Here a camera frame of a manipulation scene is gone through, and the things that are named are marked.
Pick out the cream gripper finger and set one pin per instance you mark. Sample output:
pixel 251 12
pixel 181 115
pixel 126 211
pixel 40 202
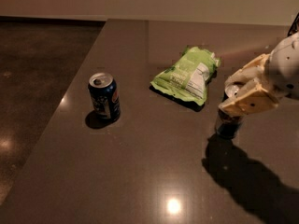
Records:
pixel 251 70
pixel 249 96

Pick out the green rice chip bag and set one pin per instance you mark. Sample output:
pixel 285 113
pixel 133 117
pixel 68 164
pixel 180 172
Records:
pixel 187 78

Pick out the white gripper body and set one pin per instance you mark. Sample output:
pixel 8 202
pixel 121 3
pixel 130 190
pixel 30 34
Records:
pixel 285 66

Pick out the blue pepsi can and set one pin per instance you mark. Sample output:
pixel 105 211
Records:
pixel 104 95

